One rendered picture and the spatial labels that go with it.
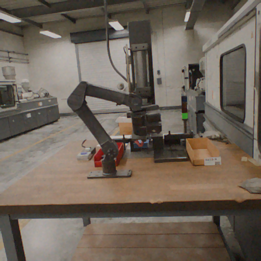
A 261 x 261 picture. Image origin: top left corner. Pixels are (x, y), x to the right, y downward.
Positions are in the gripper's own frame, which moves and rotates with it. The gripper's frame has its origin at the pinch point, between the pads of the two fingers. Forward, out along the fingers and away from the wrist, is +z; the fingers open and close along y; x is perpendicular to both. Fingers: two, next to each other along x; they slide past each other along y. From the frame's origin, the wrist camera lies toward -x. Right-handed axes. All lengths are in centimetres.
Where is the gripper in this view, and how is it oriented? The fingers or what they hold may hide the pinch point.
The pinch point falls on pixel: (140, 145)
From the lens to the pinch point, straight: 116.3
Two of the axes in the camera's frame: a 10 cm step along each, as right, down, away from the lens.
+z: 1.0, 7.3, 6.7
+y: 0.6, -6.8, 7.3
